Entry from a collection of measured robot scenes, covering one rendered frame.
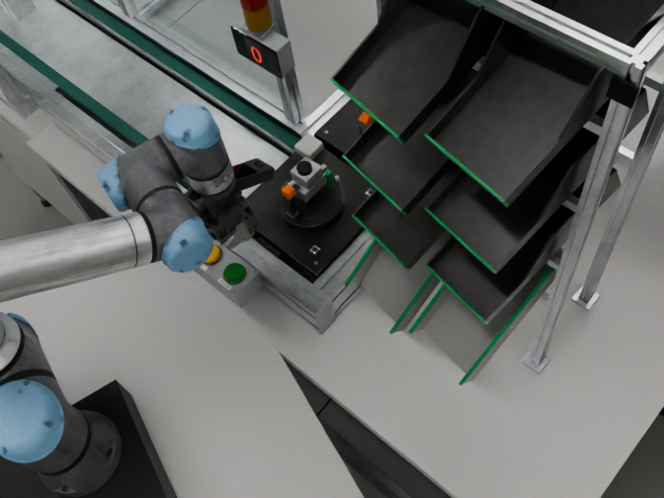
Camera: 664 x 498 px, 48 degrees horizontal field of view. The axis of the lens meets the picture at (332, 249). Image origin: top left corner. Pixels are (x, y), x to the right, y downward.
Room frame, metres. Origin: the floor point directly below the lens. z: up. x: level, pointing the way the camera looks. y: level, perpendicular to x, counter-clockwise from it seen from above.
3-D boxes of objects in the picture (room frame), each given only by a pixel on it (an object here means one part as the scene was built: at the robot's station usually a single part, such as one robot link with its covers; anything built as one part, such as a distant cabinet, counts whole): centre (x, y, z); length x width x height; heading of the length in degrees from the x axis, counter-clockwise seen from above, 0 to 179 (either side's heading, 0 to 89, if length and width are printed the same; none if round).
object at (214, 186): (0.76, 0.17, 1.28); 0.08 x 0.08 x 0.05
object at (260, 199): (0.87, 0.02, 0.96); 0.24 x 0.24 x 0.02; 38
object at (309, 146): (1.01, 0.00, 0.97); 0.05 x 0.05 x 0.04; 38
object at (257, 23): (1.09, 0.04, 1.28); 0.05 x 0.05 x 0.05
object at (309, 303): (0.99, 0.31, 0.91); 0.89 x 0.06 x 0.11; 38
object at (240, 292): (0.81, 0.24, 0.93); 0.21 x 0.07 x 0.06; 38
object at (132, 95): (1.12, 0.18, 0.91); 0.84 x 0.28 x 0.10; 38
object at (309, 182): (0.88, 0.01, 1.06); 0.08 x 0.04 x 0.07; 128
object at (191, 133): (0.76, 0.17, 1.35); 0.09 x 0.08 x 0.11; 112
